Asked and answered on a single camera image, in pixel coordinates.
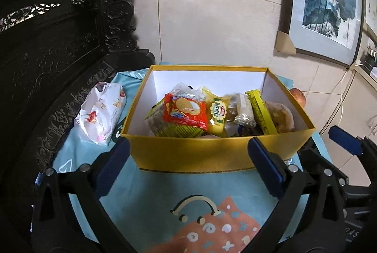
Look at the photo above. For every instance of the white tissue pack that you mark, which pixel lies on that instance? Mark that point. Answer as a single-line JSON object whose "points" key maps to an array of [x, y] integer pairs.
{"points": [[99, 113]]}

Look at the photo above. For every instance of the red biscuit packet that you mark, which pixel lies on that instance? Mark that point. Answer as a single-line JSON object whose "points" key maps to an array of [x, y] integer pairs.
{"points": [[182, 110]]}

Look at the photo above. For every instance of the dark carved wooden chair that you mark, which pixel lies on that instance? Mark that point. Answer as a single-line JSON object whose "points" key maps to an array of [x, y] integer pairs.
{"points": [[53, 52]]}

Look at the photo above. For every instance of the yellow cardboard box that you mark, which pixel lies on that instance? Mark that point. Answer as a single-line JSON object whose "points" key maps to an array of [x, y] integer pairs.
{"points": [[209, 153]]}

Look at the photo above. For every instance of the yellow green snack bag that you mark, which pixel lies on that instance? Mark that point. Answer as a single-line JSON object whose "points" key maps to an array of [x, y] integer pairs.
{"points": [[216, 112]]}

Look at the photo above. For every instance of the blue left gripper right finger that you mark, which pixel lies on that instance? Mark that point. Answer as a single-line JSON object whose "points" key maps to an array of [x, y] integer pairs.
{"points": [[270, 167]]}

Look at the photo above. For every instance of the framed lotus painting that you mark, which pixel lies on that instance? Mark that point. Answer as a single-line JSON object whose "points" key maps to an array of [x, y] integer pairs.
{"points": [[328, 29]]}

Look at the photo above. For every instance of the green yellow snack packet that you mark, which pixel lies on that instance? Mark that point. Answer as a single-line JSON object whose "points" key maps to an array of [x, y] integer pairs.
{"points": [[160, 128]]}

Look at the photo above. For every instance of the wrapped bread bun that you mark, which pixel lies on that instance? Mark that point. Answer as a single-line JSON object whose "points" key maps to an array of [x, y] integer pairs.
{"points": [[282, 117]]}

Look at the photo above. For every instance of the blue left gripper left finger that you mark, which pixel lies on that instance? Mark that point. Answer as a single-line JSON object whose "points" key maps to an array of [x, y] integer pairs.
{"points": [[109, 165]]}

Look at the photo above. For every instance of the light blue table mat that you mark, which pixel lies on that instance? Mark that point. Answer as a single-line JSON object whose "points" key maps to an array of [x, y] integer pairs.
{"points": [[173, 212]]}

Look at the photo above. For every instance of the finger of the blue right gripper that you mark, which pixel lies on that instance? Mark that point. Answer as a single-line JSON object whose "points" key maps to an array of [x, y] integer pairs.
{"points": [[345, 140]]}

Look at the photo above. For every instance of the yellow cheese stick packet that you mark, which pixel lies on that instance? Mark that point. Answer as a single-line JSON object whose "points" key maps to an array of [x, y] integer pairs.
{"points": [[261, 113]]}

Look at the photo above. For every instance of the clear rice cracker packet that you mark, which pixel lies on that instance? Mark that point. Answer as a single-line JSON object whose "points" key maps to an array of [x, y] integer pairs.
{"points": [[245, 114]]}

